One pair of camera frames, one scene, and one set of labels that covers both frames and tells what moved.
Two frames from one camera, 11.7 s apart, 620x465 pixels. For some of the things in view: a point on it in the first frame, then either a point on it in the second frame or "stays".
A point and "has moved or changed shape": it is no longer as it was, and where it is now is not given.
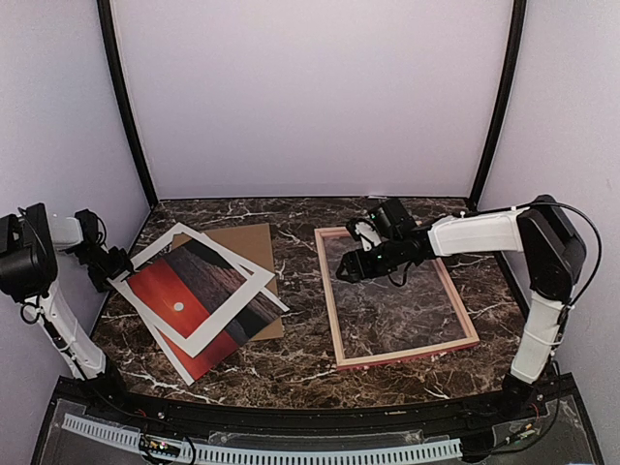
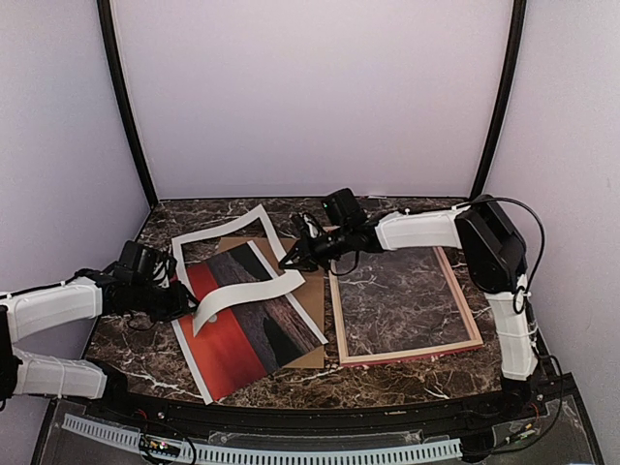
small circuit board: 159,446 stays
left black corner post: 112,60 stays
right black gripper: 363,269 to 306,253
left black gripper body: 104,263 to 164,308
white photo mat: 182,333 to 285,276
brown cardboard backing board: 253,243 to 308,298
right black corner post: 515,50 stays
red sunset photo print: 187,282 has moved or changed shape
